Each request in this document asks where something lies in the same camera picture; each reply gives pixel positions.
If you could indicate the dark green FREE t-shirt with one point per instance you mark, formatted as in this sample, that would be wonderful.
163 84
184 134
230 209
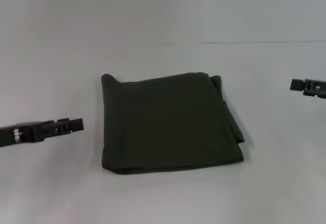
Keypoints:
168 124

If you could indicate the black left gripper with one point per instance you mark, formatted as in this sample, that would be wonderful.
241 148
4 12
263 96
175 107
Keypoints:
23 133

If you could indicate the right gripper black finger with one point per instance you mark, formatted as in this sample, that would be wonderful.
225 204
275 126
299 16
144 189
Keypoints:
308 86

